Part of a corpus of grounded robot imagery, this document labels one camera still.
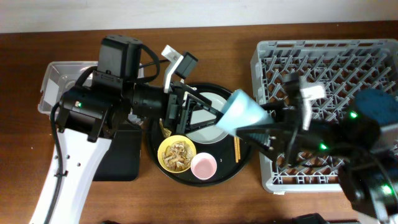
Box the brown gold snack wrapper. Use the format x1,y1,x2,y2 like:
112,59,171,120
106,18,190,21
159,119,172,138

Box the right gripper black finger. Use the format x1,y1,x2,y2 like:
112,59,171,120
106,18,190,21
236,124,286,162
261,101,288,117

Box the right wooden chopstick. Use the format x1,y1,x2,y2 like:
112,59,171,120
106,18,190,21
235,137,241,161

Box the grey round plate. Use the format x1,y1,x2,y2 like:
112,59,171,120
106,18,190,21
186,92,228,144

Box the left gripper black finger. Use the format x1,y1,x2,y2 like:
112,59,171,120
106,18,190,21
183,91,226,117
184,119,217,133

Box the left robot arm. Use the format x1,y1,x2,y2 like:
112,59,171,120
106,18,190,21
31,35,222,223

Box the black rectangular tray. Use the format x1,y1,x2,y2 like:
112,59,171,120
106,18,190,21
93,123,142,182

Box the yellow bowl with food scraps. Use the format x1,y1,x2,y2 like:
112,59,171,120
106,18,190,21
157,135,197,174

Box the clear plastic bin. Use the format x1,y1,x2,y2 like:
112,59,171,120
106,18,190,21
37,60,146,125

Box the black round tray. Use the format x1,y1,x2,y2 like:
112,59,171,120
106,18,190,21
146,82,256,187

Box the grey dishwasher rack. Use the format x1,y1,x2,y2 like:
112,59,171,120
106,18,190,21
250,39,397,195

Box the wooden chopstick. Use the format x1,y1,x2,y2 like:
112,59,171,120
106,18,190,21
234,137,239,163
235,137,241,161

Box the pink cup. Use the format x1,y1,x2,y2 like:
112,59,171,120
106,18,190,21
190,152,217,180

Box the left wooden chopstick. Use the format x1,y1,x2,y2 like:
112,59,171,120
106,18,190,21
234,137,239,163

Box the light blue cup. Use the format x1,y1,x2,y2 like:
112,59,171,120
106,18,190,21
215,89,273,136

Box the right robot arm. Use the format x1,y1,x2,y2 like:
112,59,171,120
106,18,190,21
236,73,397,223

